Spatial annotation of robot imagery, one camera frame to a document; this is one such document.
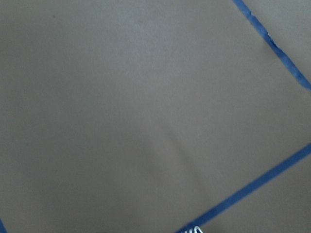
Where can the blue white striped polo shirt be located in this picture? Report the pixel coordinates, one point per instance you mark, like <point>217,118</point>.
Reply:
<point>195,229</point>

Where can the brown table cover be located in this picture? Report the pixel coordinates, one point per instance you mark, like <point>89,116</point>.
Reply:
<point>148,116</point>

